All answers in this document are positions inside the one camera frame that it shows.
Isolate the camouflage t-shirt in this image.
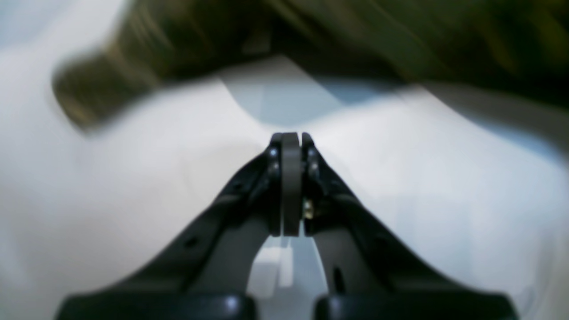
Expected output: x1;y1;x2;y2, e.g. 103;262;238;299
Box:
52;0;568;130

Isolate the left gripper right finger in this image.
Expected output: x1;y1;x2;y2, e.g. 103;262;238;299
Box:
301;133;518;320

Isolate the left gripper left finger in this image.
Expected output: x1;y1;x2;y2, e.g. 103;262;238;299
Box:
57;133;303;320

